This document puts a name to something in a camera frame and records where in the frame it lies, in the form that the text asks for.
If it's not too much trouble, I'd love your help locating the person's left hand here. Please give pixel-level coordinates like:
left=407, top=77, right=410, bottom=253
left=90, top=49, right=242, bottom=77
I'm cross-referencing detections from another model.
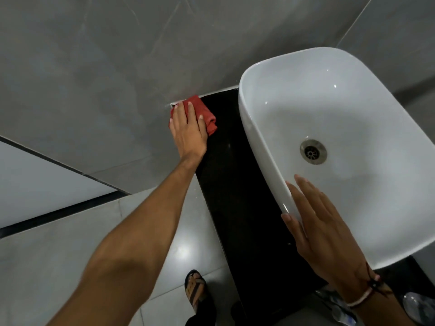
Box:
left=169, top=101, right=209, bottom=163

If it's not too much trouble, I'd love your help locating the person's right hand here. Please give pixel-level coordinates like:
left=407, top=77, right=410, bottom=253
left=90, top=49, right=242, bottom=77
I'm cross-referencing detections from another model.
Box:
left=281, top=174, right=372, bottom=290

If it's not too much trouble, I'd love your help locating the red cleaning cloth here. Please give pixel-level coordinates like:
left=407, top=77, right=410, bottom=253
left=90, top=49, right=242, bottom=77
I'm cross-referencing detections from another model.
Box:
left=169, top=95, right=218, bottom=137

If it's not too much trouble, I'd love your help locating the person's left forearm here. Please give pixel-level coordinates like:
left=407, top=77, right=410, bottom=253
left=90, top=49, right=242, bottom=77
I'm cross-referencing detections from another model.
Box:
left=48, top=151, right=208, bottom=326

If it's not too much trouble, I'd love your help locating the person's right forearm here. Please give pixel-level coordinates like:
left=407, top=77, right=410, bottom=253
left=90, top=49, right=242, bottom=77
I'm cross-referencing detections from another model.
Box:
left=336, top=266, right=418, bottom=326

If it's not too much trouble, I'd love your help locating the metal sink drain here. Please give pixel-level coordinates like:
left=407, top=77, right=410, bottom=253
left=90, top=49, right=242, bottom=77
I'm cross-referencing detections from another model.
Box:
left=300, top=139, right=328, bottom=165

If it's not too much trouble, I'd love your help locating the clear plastic bag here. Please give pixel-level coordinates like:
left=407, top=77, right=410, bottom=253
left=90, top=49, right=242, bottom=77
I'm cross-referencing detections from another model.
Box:
left=314, top=288, right=358, bottom=326
left=403, top=292, right=435, bottom=326

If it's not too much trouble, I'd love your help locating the white ceramic sink basin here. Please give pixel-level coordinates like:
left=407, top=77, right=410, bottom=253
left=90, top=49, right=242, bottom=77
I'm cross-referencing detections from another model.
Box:
left=238, top=47, right=435, bottom=270

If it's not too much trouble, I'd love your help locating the black sandal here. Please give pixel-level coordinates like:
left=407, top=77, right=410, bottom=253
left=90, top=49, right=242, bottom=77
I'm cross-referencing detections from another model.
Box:
left=184, top=269, right=217, bottom=321

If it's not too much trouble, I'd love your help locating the person's foot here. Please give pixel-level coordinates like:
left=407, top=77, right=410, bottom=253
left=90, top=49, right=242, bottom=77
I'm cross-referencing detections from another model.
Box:
left=187, top=273, right=207, bottom=313

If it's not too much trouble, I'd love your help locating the white panel with black trim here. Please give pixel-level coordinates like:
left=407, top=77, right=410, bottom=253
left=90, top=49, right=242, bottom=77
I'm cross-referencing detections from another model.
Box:
left=0, top=135, right=131, bottom=240

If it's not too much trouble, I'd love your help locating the red and black string bracelet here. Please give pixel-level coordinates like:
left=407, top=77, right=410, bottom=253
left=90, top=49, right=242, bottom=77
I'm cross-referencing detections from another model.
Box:
left=364, top=262, right=393, bottom=297

